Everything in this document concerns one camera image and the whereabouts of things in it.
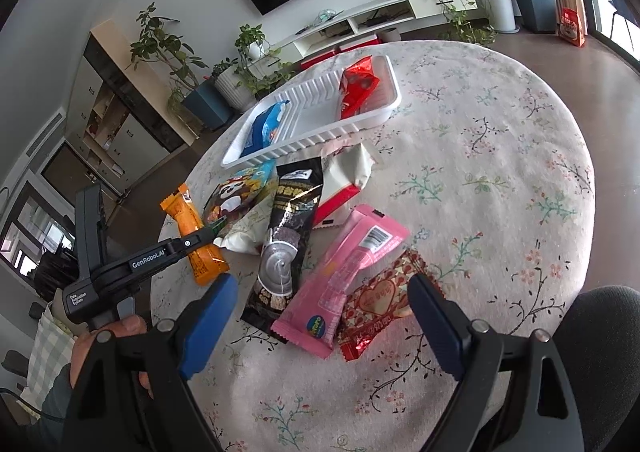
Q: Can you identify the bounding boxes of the panda print snack packet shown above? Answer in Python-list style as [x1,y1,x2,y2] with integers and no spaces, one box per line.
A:
[202,159,279,225]

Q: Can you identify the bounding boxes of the orange snack packet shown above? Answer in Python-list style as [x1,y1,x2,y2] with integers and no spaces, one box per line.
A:
[160,185,231,288]

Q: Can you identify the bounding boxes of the black snack packet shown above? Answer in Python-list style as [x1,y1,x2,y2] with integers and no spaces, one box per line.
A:
[241,157,325,344]

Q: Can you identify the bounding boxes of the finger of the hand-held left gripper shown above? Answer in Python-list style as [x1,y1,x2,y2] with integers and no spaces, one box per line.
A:
[167,225,227,259]

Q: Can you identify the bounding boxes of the white ribbed plastic tray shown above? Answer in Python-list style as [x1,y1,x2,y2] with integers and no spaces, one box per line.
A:
[221,54,403,169]

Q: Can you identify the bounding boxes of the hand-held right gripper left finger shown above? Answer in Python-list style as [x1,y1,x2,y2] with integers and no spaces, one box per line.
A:
[60,273,240,452]

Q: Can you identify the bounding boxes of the tall plant in blue pot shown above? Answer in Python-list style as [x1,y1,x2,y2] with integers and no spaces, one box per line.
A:
[125,2,232,129]

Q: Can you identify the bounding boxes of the checked cloth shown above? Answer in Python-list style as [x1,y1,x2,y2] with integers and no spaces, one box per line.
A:
[25,305,76,398]

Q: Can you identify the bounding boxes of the person's left forearm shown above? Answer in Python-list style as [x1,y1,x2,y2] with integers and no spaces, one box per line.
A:
[36,363,76,435]

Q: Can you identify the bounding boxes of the trailing green plant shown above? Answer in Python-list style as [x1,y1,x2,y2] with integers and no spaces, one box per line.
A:
[440,12,498,46]

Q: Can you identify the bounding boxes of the white and red snack packet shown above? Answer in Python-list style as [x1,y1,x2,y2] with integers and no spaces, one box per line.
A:
[312,142,376,231]

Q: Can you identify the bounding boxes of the blue snack packet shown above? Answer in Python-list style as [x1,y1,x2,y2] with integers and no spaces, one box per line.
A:
[241,100,292,156]

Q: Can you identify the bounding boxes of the dark chair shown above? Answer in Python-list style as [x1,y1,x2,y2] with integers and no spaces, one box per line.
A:
[32,242,83,305]

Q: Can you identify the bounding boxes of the wooden glass-door cabinet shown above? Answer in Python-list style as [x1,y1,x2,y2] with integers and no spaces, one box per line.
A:
[65,17,201,193]

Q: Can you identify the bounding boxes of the plant in white ribbed pot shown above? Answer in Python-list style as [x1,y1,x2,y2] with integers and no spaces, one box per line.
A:
[212,57,257,112]

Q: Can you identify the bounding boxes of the person's left hand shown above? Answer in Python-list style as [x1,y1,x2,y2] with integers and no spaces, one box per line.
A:
[69,313,151,375]

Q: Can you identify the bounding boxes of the red heart print snack packet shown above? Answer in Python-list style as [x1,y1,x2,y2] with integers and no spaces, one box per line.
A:
[337,249,446,362]

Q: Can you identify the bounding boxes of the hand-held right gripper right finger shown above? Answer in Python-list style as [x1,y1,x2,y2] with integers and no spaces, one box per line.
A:
[407,272,586,452]

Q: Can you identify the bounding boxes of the red storage box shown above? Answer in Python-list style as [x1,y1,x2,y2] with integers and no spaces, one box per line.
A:
[300,50,337,72]
[336,35,381,56]

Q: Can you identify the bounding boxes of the red paper bag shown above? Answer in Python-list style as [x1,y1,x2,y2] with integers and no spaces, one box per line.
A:
[558,7,587,48]

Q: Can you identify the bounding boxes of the black padded chair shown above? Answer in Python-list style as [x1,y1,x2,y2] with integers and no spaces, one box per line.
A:
[552,285,640,452]

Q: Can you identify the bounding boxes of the white television stand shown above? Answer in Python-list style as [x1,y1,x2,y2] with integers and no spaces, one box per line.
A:
[260,0,475,70]

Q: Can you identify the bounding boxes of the pink snack packet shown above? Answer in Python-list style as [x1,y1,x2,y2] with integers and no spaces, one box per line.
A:
[270,205,411,359]

